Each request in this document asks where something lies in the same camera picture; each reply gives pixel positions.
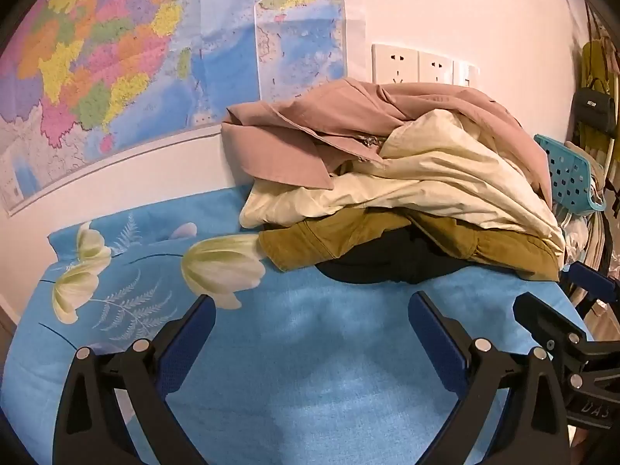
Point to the blue perforated plastic basket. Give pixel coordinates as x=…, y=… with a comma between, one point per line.
x=566, y=169

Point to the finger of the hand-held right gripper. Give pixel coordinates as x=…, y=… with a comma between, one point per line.
x=593, y=281
x=547, y=319

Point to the large colourful wall map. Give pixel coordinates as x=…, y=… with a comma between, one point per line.
x=97, y=58

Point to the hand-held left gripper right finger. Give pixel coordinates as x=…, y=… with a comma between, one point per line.
x=436, y=339

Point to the black handbag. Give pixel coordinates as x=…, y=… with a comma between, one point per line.
x=593, y=109

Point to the beige cloth bag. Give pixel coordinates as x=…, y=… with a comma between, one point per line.
x=603, y=242

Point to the yellow-green hanging garment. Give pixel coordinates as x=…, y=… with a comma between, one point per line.
x=598, y=63

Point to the mustard brown garment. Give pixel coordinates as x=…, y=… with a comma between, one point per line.
x=315, y=242

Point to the black garment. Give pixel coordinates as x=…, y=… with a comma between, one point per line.
x=387, y=261

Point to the pink coat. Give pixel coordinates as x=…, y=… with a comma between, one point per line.
x=290, y=145

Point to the white wall switch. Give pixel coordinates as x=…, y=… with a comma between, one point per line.
x=466, y=73

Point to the blue floral bed sheet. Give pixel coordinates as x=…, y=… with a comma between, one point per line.
x=300, y=348

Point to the cream garment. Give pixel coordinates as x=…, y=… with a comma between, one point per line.
x=436, y=179

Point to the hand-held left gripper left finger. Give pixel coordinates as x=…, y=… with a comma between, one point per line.
x=186, y=344

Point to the white wall socket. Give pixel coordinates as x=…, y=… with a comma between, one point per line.
x=436, y=68
x=395, y=63

